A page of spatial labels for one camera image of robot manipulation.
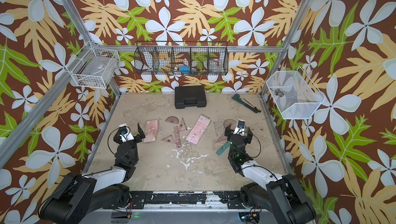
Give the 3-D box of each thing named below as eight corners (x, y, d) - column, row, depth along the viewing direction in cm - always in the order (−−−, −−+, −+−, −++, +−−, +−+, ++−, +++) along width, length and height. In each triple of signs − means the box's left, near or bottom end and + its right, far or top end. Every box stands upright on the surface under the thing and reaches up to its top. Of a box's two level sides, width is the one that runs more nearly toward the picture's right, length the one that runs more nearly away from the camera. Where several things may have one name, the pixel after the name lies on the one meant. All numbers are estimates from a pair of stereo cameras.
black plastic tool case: (173, 108, 112) (172, 104, 108) (176, 89, 125) (175, 84, 121) (206, 108, 112) (206, 104, 108) (205, 89, 125) (205, 84, 121)
